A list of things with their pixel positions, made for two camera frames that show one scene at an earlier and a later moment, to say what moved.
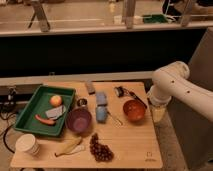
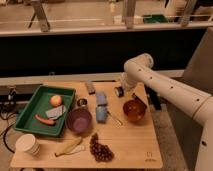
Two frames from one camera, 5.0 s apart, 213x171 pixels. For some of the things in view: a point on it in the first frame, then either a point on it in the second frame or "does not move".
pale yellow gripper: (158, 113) → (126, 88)
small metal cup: (81, 102) does not move
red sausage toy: (48, 122) does not move
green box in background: (154, 18) does not move
